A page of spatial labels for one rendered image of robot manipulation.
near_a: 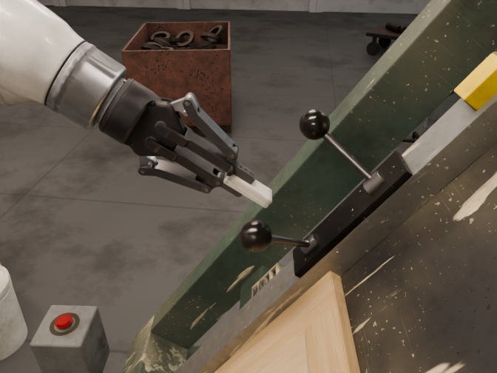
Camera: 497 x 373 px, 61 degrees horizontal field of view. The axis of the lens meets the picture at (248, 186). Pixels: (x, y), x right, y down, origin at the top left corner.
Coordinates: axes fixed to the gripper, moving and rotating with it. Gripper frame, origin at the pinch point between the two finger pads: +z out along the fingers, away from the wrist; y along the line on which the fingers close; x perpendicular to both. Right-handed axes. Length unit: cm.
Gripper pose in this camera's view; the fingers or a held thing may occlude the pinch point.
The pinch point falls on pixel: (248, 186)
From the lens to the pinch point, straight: 56.5
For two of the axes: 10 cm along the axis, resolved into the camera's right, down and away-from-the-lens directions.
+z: 8.2, 5.0, 2.9
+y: -5.8, 6.8, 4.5
